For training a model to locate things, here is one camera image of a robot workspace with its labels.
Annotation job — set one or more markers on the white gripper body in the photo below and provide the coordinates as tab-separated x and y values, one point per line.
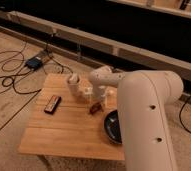
73	83

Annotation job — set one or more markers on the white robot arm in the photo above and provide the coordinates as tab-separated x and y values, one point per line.
141	99

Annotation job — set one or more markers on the dark red pepper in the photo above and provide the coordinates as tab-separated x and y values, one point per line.
95	108

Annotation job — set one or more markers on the dark ceramic bowl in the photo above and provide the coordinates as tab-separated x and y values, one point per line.
112	127

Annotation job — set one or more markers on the white plastic bottle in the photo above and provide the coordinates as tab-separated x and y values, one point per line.
110	93

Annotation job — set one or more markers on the black rectangular remote box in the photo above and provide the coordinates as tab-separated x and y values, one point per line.
53	103

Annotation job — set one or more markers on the wooden table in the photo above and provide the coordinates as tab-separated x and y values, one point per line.
70	131

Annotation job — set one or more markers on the long wooden beam rail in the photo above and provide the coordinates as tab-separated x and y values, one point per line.
112	47

